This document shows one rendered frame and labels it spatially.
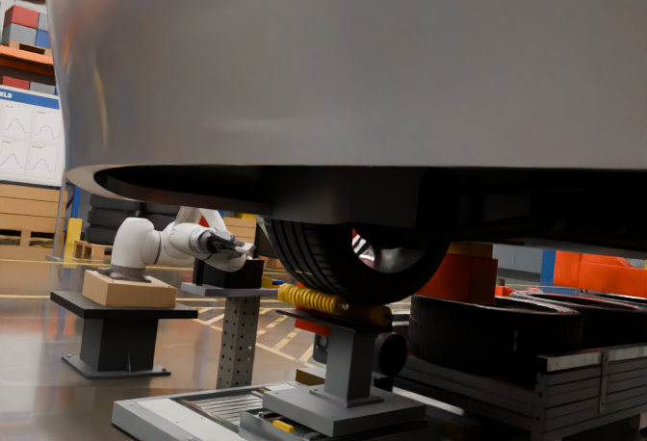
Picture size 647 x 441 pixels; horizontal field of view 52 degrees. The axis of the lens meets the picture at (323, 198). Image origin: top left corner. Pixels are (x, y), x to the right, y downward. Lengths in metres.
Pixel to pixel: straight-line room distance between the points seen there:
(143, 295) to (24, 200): 8.72
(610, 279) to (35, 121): 6.27
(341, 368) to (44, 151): 6.53
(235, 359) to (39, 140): 5.80
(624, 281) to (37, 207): 9.42
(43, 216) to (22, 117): 3.79
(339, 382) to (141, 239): 1.34
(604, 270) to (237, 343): 2.31
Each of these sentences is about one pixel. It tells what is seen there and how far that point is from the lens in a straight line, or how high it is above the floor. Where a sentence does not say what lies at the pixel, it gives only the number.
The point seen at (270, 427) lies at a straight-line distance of 1.94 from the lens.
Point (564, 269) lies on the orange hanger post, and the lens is 4.25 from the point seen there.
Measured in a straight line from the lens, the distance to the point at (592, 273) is 4.18.
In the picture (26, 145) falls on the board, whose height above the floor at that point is 1.26.
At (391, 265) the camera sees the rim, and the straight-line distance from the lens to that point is 2.03.
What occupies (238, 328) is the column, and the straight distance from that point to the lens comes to 2.67.
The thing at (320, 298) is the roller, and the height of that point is 0.52.
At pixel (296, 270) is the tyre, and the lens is 1.88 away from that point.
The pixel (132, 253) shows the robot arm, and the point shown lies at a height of 0.52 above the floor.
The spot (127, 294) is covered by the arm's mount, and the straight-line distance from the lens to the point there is 2.92.
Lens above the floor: 0.73
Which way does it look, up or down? 2 degrees up
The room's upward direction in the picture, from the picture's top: 6 degrees clockwise
